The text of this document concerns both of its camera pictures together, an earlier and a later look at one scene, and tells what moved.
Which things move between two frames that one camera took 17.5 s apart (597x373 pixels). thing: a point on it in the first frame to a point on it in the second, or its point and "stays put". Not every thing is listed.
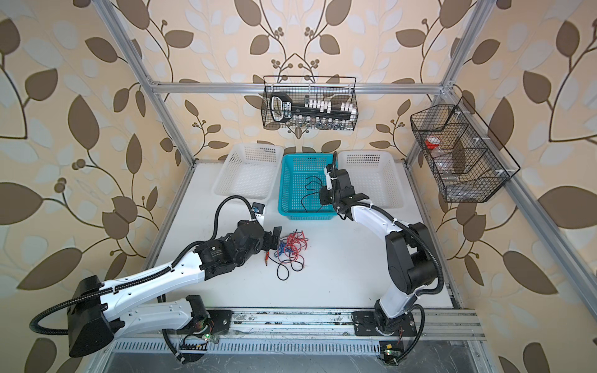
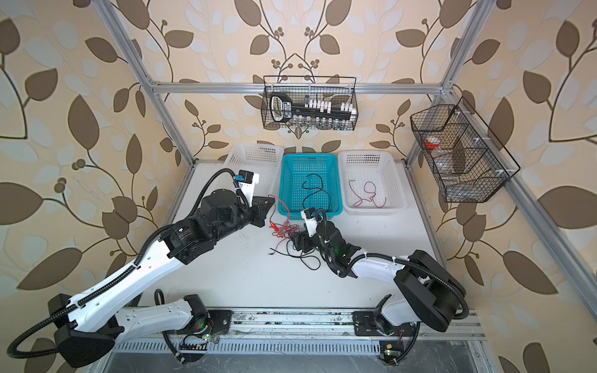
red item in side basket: [432, 142] stays put
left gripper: [276, 237] to [259, 210]
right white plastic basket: [375, 173] stays put
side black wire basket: [467, 160] stays put
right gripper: [324, 198] to [302, 238]
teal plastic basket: [301, 179] stays put
